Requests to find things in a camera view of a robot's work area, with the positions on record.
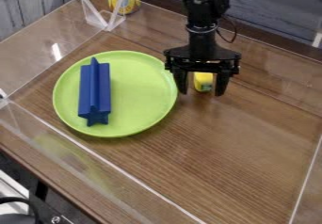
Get clear acrylic corner bracket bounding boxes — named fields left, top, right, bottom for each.
left=80, top=0, right=126, bottom=32

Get blue star-shaped block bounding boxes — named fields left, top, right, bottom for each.
left=78, top=57, right=112, bottom=126

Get yellow toy banana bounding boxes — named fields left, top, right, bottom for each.
left=194, top=72, right=214, bottom=92

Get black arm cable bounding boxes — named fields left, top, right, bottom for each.
left=215, top=14, right=239, bottom=44

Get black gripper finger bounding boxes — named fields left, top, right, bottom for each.
left=174, top=69, right=188, bottom=94
left=215, top=72, right=230, bottom=96

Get clear acrylic tray walls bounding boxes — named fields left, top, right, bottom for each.
left=0, top=0, right=322, bottom=224

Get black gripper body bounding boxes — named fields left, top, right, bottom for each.
left=163, top=45, right=242, bottom=75

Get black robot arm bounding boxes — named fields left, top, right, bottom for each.
left=163, top=0, right=242, bottom=96

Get lime green round plate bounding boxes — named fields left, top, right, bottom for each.
left=52, top=50, right=178, bottom=137

